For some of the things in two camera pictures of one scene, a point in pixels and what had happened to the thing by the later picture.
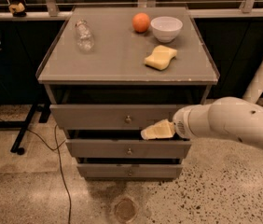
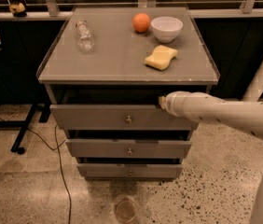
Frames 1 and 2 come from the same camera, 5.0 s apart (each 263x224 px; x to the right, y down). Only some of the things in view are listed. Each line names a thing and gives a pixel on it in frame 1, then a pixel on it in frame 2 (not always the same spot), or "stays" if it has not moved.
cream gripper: x=181 y=124 -> x=173 y=104
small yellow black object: x=18 y=9 stays
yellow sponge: x=160 y=57 stays
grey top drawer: x=111 y=116 stays
